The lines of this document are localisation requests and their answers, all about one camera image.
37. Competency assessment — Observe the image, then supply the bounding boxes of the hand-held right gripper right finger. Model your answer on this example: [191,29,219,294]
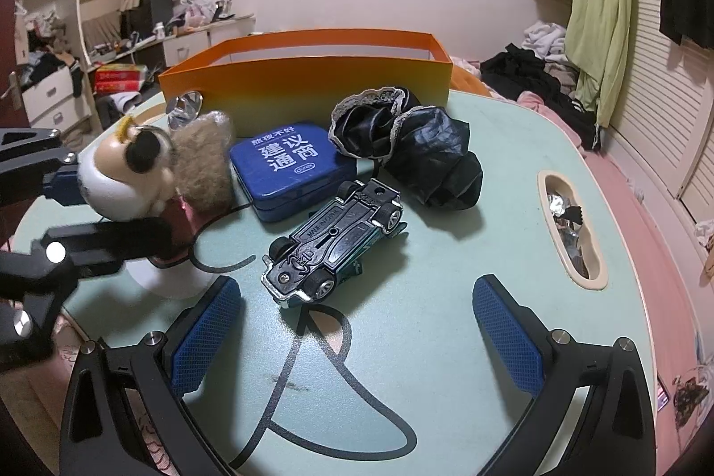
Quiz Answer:
[471,274,656,476]

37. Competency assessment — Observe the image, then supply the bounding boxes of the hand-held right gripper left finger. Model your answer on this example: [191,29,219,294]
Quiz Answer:
[58,276,245,476]

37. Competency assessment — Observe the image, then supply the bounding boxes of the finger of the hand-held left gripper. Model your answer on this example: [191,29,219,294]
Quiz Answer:
[0,129,84,209]
[30,215,179,287]

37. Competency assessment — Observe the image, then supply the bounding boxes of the doll figurine with white base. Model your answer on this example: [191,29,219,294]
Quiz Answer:
[75,115,210,301]

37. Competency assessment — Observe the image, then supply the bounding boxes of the toy car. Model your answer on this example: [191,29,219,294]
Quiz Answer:
[261,178,408,310]

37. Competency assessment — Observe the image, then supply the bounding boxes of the black plastic bag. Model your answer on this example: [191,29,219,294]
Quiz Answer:
[385,107,484,210]

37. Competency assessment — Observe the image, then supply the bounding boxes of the blue tin box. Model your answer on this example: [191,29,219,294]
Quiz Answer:
[228,120,358,223]

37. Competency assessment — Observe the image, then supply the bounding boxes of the black lace-trimmed satin cloth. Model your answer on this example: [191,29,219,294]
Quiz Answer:
[328,86,425,159]

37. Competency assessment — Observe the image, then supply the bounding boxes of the orange cardboard box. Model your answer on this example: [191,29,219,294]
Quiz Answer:
[158,29,454,131]

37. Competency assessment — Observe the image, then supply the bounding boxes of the cartoon printed desktop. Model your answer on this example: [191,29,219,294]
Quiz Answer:
[11,88,667,476]

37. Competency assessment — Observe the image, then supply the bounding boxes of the white drawer cabinet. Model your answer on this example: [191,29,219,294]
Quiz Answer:
[19,63,93,131]

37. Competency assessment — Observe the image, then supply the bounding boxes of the red box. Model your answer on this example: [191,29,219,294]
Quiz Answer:
[94,63,149,95]

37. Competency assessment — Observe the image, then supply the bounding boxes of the crumpled foil wrappers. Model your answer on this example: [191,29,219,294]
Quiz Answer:
[547,183,592,281]

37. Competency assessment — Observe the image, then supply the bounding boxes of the dark red door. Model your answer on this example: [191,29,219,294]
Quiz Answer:
[0,0,29,131]

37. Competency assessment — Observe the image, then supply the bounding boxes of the pink bed sheet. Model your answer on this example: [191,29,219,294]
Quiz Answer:
[446,55,709,476]

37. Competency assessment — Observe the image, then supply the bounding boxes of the dark tangled bundle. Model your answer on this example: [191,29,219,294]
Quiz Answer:
[672,376,706,426]

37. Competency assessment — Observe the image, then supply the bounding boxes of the cluttered white desk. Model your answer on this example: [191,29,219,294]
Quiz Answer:
[162,13,257,64]

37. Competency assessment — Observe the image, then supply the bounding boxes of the orange pillow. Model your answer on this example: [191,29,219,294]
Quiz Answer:
[449,63,494,99]

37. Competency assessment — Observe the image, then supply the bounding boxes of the pile of black clothes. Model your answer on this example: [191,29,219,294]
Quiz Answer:
[481,44,603,150]

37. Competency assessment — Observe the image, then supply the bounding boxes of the white louvered doors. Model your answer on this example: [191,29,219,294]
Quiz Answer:
[602,0,714,226]

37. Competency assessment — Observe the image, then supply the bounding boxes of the pile of white clothes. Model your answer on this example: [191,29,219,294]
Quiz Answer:
[521,21,570,64]

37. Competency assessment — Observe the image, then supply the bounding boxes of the green hanging garment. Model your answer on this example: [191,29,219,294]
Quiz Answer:
[565,0,637,128]

